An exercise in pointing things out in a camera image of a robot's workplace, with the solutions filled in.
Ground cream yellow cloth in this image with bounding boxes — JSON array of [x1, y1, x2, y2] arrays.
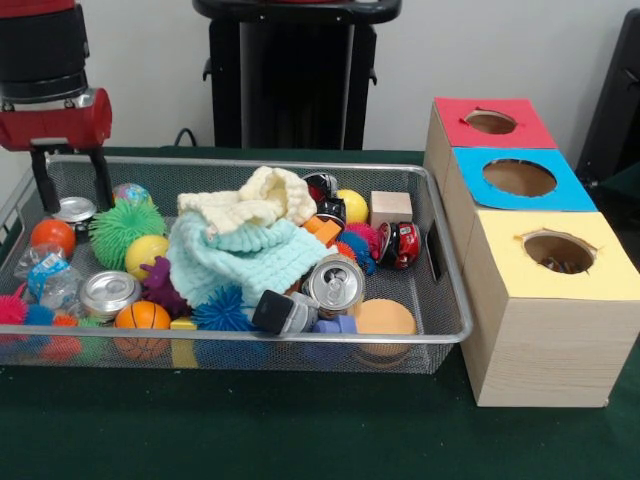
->
[[178, 166, 319, 241]]

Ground mint green cloth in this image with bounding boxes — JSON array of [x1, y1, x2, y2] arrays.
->
[[167, 212, 331, 309]]

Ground black chair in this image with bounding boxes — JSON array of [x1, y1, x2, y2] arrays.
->
[[578, 8, 640, 191]]

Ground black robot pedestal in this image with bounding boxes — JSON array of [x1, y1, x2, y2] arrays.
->
[[193, 0, 403, 151]]

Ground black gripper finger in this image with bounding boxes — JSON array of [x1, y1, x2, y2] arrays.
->
[[87, 147, 116, 210], [30, 150, 62, 215]]

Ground yellow ball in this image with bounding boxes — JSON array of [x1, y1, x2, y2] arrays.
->
[[125, 235, 171, 281], [336, 189, 369, 224]]

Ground orange red ball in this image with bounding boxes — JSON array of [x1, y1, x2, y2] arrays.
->
[[30, 218, 77, 259]]

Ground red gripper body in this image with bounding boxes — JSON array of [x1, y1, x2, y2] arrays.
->
[[0, 88, 114, 154]]

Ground silver drinks can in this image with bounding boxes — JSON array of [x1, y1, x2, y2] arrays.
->
[[303, 253, 368, 320]]

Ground peach orange ball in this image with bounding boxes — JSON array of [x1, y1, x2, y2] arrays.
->
[[355, 298, 419, 341]]

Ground wooden box with three holes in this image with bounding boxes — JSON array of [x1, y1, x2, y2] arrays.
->
[[424, 97, 640, 409]]

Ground multicolour cartoon print cloth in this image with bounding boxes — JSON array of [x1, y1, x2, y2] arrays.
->
[[540, 256, 591, 275]]

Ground large light green spiky ball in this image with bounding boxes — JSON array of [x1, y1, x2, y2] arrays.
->
[[88, 200, 168, 272]]

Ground shallow clear mesh bin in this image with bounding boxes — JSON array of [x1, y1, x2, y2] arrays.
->
[[0, 153, 477, 376]]

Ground small wooden cube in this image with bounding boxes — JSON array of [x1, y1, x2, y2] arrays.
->
[[370, 191, 414, 229]]

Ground orange toy basketball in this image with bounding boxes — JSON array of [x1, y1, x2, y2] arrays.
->
[[113, 301, 172, 359]]

